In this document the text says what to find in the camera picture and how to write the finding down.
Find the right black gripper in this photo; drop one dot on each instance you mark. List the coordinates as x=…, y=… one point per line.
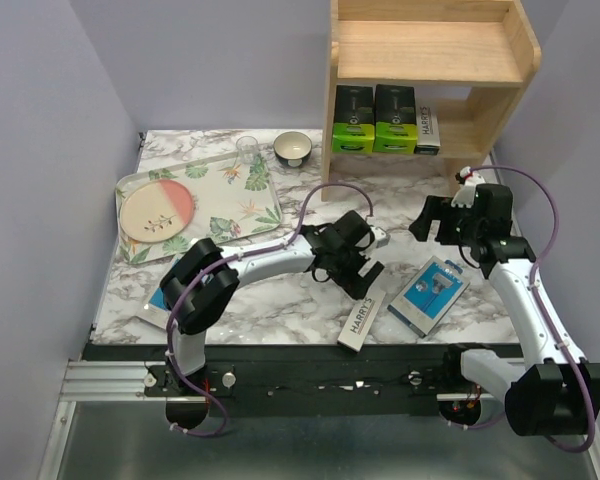
x=439, y=208

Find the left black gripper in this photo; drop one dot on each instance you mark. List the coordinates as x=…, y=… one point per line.
x=353, y=283

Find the white Harry's box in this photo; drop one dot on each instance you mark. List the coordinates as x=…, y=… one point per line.
x=428, y=132
x=360, y=320

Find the blue razor package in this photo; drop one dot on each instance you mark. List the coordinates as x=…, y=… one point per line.
x=429, y=295
x=153, y=310

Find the black green Gillette box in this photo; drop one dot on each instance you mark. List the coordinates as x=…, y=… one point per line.
x=354, y=121
x=395, y=119

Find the wooden two-tier shelf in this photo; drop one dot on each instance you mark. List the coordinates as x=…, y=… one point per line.
x=487, y=46

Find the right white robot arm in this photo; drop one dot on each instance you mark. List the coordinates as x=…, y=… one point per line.
x=557, y=393

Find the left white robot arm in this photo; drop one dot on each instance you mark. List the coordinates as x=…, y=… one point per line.
x=198, y=288

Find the dark ceramic bowl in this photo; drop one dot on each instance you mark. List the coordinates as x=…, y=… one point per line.
x=292, y=149

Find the leaf-patterned tray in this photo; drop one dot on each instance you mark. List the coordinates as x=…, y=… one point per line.
x=232, y=201

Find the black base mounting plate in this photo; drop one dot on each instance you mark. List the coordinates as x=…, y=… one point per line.
x=252, y=381

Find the clear plastic cup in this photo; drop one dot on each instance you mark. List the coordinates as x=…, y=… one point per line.
x=248, y=149

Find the pink and cream plate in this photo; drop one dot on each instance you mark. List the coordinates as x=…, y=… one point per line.
x=156, y=211

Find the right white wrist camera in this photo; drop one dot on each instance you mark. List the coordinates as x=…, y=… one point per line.
x=467, y=193

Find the aluminium rail frame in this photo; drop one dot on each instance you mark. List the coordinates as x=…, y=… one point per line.
x=106, y=427

